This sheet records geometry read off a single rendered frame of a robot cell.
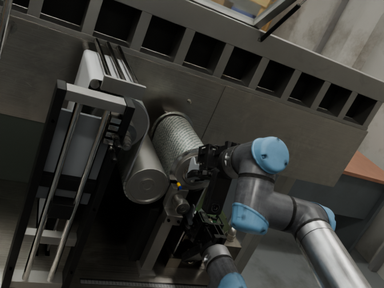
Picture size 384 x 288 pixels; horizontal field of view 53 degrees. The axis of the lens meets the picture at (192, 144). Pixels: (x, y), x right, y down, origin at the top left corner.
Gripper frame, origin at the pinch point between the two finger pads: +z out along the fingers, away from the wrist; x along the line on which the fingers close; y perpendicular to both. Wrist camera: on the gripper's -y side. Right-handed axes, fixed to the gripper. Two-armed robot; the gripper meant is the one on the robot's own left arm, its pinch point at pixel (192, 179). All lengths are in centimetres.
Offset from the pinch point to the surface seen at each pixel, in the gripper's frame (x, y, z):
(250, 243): -80, -14, 79
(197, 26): 1, 51, 7
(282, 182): -79, 17, 56
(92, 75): 32.7, 18.7, -7.0
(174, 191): 3.3, -3.6, 3.8
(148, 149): 9.1, 8.7, 12.4
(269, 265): -161, -28, 162
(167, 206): 3.2, -7.6, 7.1
